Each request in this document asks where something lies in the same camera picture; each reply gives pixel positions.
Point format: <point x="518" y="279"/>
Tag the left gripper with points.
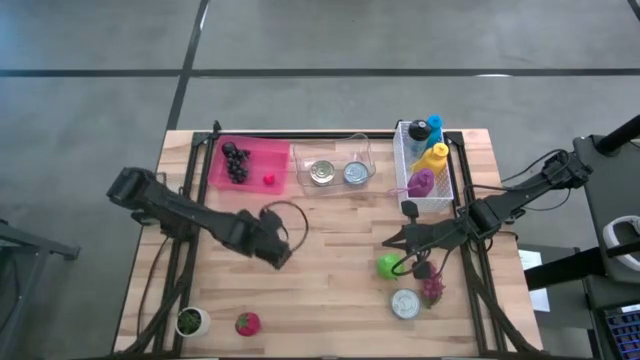
<point x="260" y="237"/>

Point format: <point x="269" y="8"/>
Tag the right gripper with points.
<point x="435" y="236"/>

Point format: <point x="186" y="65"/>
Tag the green apple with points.
<point x="387" y="267"/>

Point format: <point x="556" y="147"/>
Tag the purple grape bunch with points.
<point x="434" y="292"/>

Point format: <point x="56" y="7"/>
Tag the purple plastic water bottle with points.
<point x="421" y="183"/>

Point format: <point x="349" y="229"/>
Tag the tuna can silver lid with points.
<point x="356" y="173"/>
<point x="405" y="304"/>

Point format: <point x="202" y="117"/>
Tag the red strawberry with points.
<point x="247" y="324"/>

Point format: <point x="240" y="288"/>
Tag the red cherry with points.
<point x="269" y="179"/>

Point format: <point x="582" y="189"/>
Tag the yellow plastic bottle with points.
<point x="432" y="157"/>

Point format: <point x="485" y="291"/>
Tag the tuna can gold lid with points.
<point x="322" y="172"/>

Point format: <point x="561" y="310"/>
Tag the black grape bunch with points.
<point x="237" y="165"/>

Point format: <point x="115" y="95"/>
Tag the clear bottle black lid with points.
<point x="419" y="131"/>

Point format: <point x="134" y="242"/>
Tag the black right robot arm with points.
<point x="520" y="192"/>

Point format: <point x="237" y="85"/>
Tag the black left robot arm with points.
<point x="175" y="212"/>

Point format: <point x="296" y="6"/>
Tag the white perforated bin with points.
<point x="442" y="200"/>

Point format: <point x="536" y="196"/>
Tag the pink plastic bin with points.
<point x="260" y="150"/>

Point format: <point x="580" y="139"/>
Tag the small plant white pot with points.
<point x="192" y="321"/>

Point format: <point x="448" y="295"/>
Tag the clear plastic bin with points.
<point x="335" y="150"/>

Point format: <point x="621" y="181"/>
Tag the white paper sheet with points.
<point x="532" y="280"/>

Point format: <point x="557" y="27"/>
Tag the black cart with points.
<point x="607" y="200"/>

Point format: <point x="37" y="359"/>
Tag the white rounded object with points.
<point x="625" y="232"/>

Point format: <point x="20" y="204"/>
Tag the black keyboard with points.
<point x="625" y="332"/>

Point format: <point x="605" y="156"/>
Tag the black pole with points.
<point x="620" y="135"/>

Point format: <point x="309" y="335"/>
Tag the grey side table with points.
<point x="30" y="245"/>

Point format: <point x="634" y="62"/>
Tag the black aluminium table frame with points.
<point x="181" y="280"/>

